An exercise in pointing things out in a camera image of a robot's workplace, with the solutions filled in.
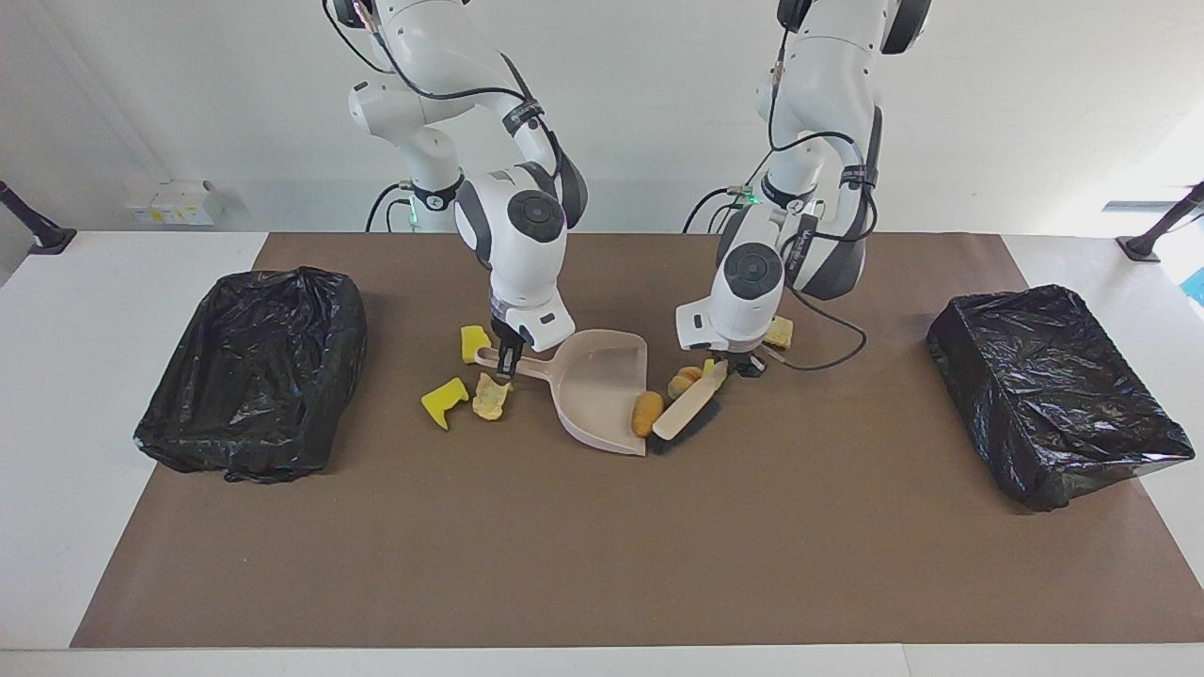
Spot beige brush black bristles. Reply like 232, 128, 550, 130
651, 360, 730, 456

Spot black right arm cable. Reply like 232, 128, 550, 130
325, 0, 565, 180

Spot beige plastic dustpan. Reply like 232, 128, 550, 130
473, 329, 650, 458

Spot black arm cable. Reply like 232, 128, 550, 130
767, 28, 868, 373
325, 0, 565, 180

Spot black bag lined bin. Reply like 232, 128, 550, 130
927, 285, 1196, 513
134, 267, 369, 484

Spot brown bread loaf toy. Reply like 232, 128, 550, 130
630, 391, 665, 439

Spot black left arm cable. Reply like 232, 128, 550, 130
767, 28, 868, 373

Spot black base cable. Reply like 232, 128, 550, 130
365, 181, 417, 233
684, 150, 777, 233

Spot black stand leg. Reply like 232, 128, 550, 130
0, 181, 78, 255
1117, 181, 1204, 262

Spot brown table mat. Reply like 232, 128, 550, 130
71, 232, 1204, 650

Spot yellow notched sponge piece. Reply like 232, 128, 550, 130
420, 377, 470, 432

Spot beige sponge piece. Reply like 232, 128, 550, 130
471, 372, 515, 422

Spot white wall socket boxes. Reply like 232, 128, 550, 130
125, 181, 225, 227

